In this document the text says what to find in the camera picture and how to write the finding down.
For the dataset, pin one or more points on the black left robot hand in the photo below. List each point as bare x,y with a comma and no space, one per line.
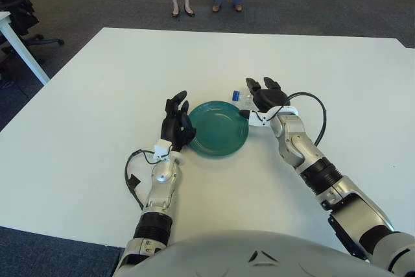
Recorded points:
170,127

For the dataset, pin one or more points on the green round plate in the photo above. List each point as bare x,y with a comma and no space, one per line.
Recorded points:
220,131

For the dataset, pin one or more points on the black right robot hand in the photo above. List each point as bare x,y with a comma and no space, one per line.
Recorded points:
270,97

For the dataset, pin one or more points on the clear bottle with blue cap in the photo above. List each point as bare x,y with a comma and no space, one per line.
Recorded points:
237,95

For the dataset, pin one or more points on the white side desk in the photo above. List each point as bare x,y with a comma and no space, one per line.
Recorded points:
22,53

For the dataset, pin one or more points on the grey robot torso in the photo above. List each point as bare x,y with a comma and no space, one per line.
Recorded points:
253,254

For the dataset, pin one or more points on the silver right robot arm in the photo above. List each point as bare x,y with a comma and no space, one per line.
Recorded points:
324,166

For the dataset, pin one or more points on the black office chair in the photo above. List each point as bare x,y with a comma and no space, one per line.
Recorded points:
16,7

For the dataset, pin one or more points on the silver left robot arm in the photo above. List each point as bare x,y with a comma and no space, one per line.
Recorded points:
159,186

